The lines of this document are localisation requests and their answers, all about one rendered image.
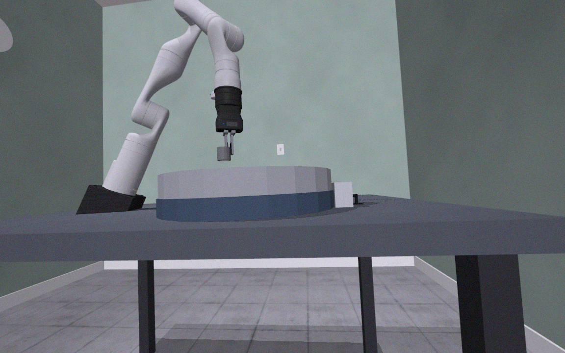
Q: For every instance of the grey metal ring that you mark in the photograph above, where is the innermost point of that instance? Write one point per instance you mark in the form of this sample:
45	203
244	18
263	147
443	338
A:
223	154

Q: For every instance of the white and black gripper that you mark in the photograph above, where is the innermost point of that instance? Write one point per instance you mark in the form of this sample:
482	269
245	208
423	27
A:
228	104

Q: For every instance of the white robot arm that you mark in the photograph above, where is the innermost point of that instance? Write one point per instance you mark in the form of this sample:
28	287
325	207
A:
126	173

